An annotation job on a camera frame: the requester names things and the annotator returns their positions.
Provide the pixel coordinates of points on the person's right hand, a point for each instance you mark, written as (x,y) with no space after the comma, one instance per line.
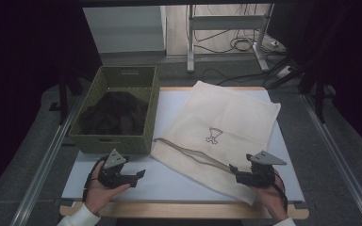
(271,197)

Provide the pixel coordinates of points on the black metal stand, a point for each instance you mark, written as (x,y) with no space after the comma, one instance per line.
(320,100)
(63,94)

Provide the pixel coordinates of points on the white table mat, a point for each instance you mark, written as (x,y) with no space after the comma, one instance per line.
(169,183)

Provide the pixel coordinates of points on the dark curtain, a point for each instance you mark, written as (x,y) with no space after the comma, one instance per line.
(352,62)
(19,62)

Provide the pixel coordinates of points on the green woven basket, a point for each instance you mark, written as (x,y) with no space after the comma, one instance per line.
(144,109)

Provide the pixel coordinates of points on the white metal desk frame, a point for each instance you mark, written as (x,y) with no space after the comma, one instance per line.
(190,47)

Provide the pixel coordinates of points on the person's left hand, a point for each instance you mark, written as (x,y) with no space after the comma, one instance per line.
(99,194)

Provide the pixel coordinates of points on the dark brown garment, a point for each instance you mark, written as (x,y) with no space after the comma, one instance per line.
(116,114)

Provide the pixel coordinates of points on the white power strip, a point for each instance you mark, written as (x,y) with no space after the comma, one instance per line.
(284,72)

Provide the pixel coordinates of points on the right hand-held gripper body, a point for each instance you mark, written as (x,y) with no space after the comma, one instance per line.
(260,172)

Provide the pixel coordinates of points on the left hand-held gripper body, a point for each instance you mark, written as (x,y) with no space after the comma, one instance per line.
(114,160)

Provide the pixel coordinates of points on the grey cabinet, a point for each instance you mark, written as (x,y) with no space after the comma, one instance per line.
(122,28)

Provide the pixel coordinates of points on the cream mesh laundry bag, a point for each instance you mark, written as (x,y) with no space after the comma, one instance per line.
(226,106)

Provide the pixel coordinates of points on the aluminium floor rail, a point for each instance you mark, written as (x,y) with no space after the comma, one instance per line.
(336,150)
(47,157)

